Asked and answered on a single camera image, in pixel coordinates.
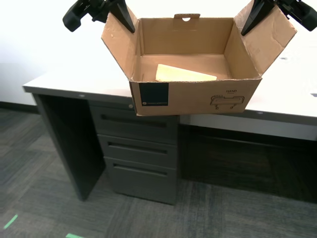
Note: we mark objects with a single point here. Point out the dark desk back panel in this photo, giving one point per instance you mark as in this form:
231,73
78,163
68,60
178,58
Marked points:
247,163

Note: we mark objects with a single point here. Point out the green floor tape strip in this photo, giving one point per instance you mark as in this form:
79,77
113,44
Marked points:
11,221
75,235

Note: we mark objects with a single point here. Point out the light wooden block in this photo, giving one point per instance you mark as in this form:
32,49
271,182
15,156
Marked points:
183,74

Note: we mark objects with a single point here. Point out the brown cardboard box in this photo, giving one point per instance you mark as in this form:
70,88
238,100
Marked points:
188,96

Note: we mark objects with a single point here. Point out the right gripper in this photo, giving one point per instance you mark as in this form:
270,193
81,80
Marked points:
284,6

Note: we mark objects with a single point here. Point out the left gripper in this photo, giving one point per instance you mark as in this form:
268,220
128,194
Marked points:
100,12

